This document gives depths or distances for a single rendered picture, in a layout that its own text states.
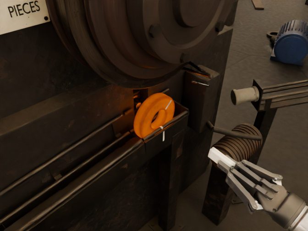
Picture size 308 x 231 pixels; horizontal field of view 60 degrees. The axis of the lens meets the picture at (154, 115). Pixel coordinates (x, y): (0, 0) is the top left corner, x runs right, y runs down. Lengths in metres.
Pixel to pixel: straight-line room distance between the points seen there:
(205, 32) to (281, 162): 1.32
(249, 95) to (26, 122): 0.77
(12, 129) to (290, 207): 0.62
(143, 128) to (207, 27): 0.33
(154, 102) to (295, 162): 1.28
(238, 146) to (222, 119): 0.96
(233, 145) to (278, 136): 0.97
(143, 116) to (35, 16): 0.36
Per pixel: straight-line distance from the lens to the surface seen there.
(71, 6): 0.50
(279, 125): 2.10
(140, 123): 0.76
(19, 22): 0.61
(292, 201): 0.66
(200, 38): 0.63
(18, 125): 0.66
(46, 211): 0.72
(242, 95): 1.06
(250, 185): 0.67
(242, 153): 1.07
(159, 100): 0.77
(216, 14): 0.66
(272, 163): 1.81
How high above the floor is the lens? 1.27
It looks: 40 degrees down
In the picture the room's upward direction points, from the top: straight up
